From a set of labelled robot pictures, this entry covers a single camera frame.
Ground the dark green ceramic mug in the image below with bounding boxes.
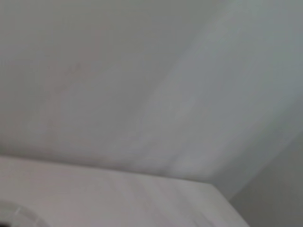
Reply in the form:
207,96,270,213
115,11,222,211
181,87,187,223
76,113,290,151
0,200,49,227

